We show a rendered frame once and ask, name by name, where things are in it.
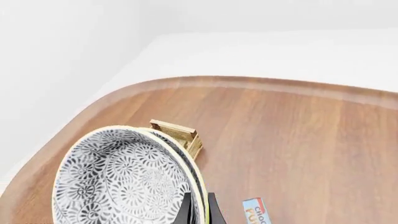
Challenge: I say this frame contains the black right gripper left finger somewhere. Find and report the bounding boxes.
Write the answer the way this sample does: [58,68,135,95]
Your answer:
[173,192,192,224]

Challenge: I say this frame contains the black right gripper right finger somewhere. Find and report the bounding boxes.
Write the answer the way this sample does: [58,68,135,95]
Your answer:
[206,192,228,224]

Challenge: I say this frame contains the black white patterned bowl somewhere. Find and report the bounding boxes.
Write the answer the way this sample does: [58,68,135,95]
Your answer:
[52,125,200,224]
[136,127,210,224]

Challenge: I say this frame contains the wooden slat tray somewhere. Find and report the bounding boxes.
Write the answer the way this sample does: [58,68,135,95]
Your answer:
[149,119,205,162]

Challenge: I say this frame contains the printed food box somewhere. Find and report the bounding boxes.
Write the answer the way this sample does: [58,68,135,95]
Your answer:
[242,197,269,224]

